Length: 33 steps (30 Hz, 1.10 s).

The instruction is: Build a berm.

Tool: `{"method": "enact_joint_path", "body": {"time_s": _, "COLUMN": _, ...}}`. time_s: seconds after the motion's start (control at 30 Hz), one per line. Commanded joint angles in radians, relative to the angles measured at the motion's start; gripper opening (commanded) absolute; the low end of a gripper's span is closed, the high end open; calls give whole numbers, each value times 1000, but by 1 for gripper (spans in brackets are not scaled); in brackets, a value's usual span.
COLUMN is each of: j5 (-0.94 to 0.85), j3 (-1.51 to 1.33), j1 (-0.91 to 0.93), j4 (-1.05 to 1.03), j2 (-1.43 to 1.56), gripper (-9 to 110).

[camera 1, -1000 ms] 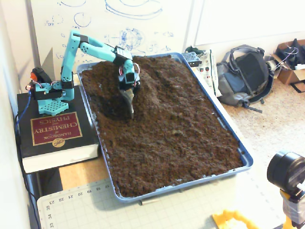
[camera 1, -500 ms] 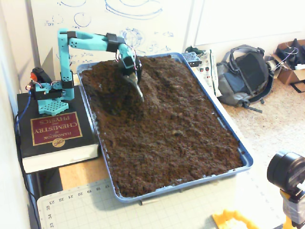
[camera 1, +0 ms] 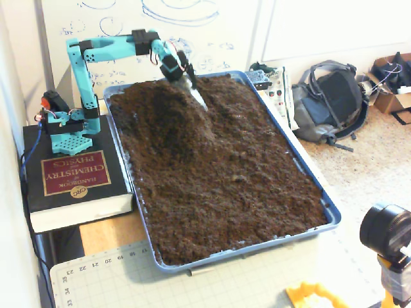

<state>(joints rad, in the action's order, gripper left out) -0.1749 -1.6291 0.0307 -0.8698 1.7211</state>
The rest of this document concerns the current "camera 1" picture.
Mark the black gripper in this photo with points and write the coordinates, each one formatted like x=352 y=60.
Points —
x=183 y=74

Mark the brown soil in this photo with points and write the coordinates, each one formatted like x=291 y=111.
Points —
x=224 y=176

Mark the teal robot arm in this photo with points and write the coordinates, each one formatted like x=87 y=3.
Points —
x=106 y=48

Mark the whiteboard with blue drawings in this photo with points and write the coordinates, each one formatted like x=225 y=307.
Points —
x=208 y=19

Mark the grey backpack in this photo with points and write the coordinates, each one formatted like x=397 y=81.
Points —
x=330 y=96

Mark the black chemistry handbook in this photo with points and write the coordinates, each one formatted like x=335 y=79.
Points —
x=77 y=173

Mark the small metal rod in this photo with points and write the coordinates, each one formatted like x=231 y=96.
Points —
x=200 y=271

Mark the blue plastic tray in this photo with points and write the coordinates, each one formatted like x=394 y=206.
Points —
x=334 y=219

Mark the cardboard box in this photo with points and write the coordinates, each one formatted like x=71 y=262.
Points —
x=388 y=101

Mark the black fabric item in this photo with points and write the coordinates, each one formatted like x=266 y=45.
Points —
x=398 y=70

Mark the pale green cutting mat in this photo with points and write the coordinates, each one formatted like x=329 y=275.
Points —
x=160 y=288

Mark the yellow plastic clamp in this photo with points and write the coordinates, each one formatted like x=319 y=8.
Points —
x=308 y=293

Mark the black round camera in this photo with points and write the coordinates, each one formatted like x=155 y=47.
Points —
x=382 y=229

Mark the yellow taped camera mount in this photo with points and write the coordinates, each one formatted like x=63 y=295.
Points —
x=395 y=282

